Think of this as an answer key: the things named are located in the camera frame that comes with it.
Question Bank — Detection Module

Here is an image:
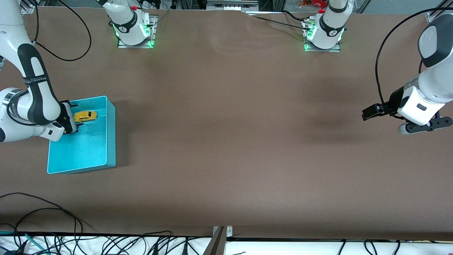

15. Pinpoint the yellow beetle toy car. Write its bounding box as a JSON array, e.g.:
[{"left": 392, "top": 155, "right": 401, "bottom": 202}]
[{"left": 73, "top": 111, "right": 98, "bottom": 123}]

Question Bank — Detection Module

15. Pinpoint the aluminium corner profile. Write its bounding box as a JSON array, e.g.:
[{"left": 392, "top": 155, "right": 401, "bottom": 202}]
[{"left": 426, "top": 0, "right": 453, "bottom": 23}]

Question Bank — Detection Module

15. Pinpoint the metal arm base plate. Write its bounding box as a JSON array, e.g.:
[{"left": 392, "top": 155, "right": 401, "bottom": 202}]
[
  {"left": 304, "top": 18, "right": 342, "bottom": 53},
  {"left": 117, "top": 15, "right": 158, "bottom": 49}
]

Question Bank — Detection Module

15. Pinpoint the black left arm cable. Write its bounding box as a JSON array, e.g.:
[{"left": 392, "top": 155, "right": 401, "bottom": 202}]
[{"left": 375, "top": 7, "right": 453, "bottom": 108}]

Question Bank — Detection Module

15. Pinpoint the black base power cable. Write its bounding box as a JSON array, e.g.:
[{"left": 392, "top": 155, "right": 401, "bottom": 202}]
[
  {"left": 248, "top": 14, "right": 312, "bottom": 32},
  {"left": 281, "top": 10, "right": 312, "bottom": 22}
]

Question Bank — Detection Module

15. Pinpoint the turquoise plastic bin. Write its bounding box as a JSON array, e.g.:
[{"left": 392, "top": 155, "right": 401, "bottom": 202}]
[{"left": 47, "top": 95, "right": 116, "bottom": 175}]

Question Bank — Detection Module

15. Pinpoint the aluminium frame rail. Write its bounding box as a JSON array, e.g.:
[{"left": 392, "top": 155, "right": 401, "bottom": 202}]
[{"left": 206, "top": 0, "right": 259, "bottom": 11}]

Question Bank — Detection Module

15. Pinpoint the red package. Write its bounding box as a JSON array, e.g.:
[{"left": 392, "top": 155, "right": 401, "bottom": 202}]
[{"left": 298, "top": 0, "right": 328, "bottom": 8}]

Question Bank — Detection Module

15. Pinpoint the metal table bracket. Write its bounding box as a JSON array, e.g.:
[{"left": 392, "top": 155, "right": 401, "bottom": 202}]
[{"left": 203, "top": 226, "right": 233, "bottom": 255}]

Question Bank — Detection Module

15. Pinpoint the teal cable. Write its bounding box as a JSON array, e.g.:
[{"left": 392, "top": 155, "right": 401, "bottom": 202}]
[{"left": 0, "top": 230, "right": 47, "bottom": 255}]

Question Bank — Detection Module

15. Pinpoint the black looped cable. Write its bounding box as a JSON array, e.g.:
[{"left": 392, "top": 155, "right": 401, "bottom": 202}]
[
  {"left": 13, "top": 208, "right": 78, "bottom": 236},
  {"left": 0, "top": 192, "right": 84, "bottom": 236}
]

